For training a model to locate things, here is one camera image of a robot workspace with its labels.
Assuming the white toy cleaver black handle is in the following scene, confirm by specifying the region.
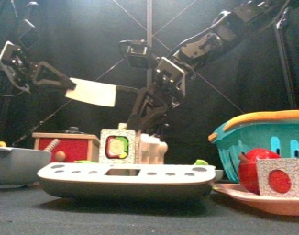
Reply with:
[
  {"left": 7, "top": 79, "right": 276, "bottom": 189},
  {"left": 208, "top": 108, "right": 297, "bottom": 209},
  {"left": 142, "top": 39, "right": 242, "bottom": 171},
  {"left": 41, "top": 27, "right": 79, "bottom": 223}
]
[{"left": 65, "top": 77, "right": 141, "bottom": 108}]

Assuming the white sushi piece green filling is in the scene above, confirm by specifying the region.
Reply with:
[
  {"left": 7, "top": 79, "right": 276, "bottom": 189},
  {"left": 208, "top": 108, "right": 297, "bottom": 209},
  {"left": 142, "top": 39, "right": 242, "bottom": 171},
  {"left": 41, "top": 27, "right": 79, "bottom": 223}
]
[{"left": 97, "top": 129, "right": 138, "bottom": 165}]

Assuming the white sushi piece red filling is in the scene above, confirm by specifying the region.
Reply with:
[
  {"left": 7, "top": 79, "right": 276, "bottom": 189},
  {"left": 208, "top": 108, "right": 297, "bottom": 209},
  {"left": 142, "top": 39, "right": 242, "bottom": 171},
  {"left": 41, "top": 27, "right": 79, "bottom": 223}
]
[{"left": 254, "top": 157, "right": 299, "bottom": 198}]

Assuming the pink plate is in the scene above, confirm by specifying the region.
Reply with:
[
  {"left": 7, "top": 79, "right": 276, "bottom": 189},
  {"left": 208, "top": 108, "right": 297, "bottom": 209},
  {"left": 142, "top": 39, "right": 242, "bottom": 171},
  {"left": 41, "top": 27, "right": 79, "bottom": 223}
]
[{"left": 212, "top": 182, "right": 299, "bottom": 218}]

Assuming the wooden toy knife block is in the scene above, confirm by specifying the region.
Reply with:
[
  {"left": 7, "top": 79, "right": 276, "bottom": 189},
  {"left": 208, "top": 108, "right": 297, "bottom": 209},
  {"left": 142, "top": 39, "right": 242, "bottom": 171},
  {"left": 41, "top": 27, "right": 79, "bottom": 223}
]
[{"left": 135, "top": 132, "right": 170, "bottom": 165}]

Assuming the black knob on box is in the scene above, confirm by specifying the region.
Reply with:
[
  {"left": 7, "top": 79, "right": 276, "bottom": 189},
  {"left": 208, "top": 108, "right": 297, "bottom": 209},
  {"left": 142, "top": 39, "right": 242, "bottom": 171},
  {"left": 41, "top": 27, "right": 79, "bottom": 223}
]
[{"left": 65, "top": 126, "right": 83, "bottom": 135}]

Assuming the red wooden toy box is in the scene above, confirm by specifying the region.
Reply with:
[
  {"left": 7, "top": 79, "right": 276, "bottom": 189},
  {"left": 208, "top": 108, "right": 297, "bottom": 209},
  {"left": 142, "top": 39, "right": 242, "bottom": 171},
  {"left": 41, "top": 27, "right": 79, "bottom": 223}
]
[{"left": 31, "top": 131, "right": 101, "bottom": 163}]

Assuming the flat green toy leaf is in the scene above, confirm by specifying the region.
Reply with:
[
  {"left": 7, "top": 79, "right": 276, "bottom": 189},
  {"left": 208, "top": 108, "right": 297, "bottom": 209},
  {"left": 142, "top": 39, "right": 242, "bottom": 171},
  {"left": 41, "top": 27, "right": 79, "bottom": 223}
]
[{"left": 73, "top": 159, "right": 97, "bottom": 165}]

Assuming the white digital kitchen scale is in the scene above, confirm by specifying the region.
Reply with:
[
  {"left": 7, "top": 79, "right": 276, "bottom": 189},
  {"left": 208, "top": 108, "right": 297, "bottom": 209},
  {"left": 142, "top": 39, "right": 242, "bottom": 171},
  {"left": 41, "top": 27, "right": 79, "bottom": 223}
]
[{"left": 35, "top": 162, "right": 217, "bottom": 204}]

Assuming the teal basket orange rim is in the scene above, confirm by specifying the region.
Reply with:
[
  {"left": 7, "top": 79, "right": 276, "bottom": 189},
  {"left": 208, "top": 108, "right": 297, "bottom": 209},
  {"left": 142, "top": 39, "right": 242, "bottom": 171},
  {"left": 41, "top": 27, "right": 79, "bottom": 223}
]
[{"left": 206, "top": 109, "right": 299, "bottom": 184}]

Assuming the small wooden ball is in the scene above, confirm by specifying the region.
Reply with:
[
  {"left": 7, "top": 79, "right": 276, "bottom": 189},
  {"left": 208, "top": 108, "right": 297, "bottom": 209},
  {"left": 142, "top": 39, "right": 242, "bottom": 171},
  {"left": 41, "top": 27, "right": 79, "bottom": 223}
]
[{"left": 51, "top": 151, "right": 67, "bottom": 163}]

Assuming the red toy apple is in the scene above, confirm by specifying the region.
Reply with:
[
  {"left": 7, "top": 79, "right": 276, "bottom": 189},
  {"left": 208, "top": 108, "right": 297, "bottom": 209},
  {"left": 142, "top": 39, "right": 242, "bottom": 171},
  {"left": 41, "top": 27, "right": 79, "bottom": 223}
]
[{"left": 236, "top": 148, "right": 281, "bottom": 196}]

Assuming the grey toy pan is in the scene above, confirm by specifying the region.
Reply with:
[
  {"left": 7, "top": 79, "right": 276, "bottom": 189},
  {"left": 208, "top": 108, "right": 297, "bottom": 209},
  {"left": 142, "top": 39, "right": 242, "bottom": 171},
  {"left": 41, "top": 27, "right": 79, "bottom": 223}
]
[{"left": 0, "top": 146, "right": 53, "bottom": 186}]

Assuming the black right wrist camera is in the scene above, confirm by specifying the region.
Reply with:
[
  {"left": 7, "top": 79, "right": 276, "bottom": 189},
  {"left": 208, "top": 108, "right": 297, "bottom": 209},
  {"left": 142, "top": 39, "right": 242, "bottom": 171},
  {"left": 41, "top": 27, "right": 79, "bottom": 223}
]
[{"left": 118, "top": 39, "right": 157, "bottom": 70}]

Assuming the vertical metal frame pole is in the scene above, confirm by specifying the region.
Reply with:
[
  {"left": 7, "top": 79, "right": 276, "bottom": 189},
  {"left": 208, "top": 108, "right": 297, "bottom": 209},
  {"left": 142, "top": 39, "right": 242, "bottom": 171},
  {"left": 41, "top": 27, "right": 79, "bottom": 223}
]
[{"left": 145, "top": 0, "right": 154, "bottom": 88}]

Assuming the grey threaded crank handle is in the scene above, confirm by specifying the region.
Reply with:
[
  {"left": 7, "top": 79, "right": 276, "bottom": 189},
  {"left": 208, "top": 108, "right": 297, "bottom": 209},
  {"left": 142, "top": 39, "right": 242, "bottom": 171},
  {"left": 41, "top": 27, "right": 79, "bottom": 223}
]
[{"left": 42, "top": 138, "right": 61, "bottom": 152}]

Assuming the grey metal frame post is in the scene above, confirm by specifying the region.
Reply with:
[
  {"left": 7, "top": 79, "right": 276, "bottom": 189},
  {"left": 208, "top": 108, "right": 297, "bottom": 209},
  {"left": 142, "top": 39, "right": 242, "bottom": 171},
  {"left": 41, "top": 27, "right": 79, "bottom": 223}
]
[{"left": 273, "top": 8, "right": 299, "bottom": 111}]

